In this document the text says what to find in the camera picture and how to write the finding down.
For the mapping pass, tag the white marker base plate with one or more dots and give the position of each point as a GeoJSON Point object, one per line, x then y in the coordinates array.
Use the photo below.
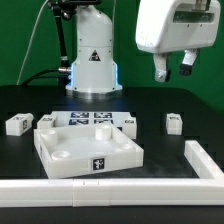
{"type": "Point", "coordinates": [65, 118]}

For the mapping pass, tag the white square table top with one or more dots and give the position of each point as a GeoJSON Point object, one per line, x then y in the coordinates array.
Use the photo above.
{"type": "Point", "coordinates": [71, 151]}

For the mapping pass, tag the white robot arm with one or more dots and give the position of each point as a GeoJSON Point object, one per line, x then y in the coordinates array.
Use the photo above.
{"type": "Point", "coordinates": [94, 73]}

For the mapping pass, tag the white L-shaped fence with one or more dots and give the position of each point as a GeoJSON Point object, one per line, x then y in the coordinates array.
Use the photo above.
{"type": "Point", "coordinates": [207, 188]}

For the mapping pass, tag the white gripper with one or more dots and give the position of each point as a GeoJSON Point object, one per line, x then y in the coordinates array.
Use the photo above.
{"type": "Point", "coordinates": [174, 25]}

